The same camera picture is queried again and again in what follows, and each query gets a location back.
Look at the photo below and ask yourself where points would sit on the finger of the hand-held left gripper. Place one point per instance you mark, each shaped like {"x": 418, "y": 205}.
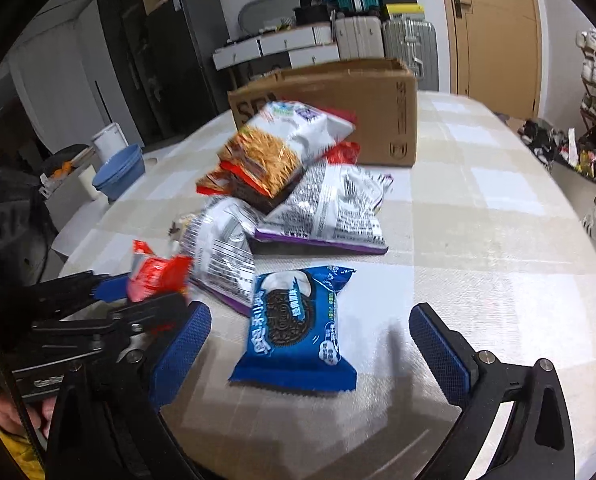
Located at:
{"x": 148, "y": 310}
{"x": 110, "y": 287}

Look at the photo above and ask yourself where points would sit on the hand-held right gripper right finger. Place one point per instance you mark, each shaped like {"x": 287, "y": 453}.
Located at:
{"x": 440, "y": 355}

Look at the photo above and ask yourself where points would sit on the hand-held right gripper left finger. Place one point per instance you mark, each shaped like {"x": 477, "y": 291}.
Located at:
{"x": 178, "y": 355}

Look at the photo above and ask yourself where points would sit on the red white snack packet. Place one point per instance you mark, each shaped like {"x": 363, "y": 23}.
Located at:
{"x": 153, "y": 277}

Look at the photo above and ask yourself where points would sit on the silver purple snack packet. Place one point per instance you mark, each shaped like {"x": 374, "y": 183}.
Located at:
{"x": 328, "y": 205}
{"x": 223, "y": 255}

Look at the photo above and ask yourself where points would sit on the blue cookie packet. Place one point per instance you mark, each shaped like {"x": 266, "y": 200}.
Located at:
{"x": 293, "y": 330}

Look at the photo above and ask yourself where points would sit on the brown cardboard box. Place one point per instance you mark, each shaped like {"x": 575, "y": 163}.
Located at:
{"x": 378, "y": 110}

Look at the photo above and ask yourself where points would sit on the person's yellow-sleeved left forearm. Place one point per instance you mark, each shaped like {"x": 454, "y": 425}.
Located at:
{"x": 23, "y": 460}

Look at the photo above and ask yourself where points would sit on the person's left hand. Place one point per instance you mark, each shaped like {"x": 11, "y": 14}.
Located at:
{"x": 8, "y": 412}

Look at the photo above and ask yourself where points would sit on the small white cup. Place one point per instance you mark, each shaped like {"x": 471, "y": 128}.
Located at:
{"x": 89, "y": 182}

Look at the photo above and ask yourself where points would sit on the pot with glass lid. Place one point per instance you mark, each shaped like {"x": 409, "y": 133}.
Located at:
{"x": 65, "y": 165}

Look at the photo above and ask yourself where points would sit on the small white dish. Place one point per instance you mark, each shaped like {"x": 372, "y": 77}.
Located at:
{"x": 150, "y": 161}

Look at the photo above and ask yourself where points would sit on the white round container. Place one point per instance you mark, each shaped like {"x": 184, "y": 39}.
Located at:
{"x": 109, "y": 140}

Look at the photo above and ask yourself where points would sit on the white side counter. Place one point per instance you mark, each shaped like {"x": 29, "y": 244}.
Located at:
{"x": 170, "y": 152}

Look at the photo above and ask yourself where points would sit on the white curtain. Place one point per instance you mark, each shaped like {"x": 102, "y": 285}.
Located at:
{"x": 63, "y": 75}

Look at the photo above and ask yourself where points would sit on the tall dark cabinet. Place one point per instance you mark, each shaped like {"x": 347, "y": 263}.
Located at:
{"x": 123, "y": 60}

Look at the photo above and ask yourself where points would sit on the dark grey refrigerator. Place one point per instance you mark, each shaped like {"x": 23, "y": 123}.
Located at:
{"x": 188, "y": 70}

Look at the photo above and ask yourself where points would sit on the pile of dark shoes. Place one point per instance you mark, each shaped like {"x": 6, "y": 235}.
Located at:
{"x": 545, "y": 140}

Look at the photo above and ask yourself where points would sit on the silver suitcase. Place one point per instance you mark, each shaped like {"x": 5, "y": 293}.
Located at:
{"x": 408, "y": 45}

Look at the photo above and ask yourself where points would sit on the white drawer desk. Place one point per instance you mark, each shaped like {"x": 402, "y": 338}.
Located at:
{"x": 298, "y": 35}

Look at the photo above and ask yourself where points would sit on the grey oval mirror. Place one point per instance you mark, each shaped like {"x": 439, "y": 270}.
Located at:
{"x": 265, "y": 10}

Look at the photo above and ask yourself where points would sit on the wooden door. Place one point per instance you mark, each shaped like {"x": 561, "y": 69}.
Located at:
{"x": 498, "y": 35}

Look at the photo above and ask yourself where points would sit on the beige suitcase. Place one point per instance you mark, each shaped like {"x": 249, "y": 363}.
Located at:
{"x": 358, "y": 37}

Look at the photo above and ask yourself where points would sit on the black bag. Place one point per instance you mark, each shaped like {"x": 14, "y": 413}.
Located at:
{"x": 313, "y": 15}

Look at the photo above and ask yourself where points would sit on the yellow black shoe box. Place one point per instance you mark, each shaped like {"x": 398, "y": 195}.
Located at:
{"x": 405, "y": 11}

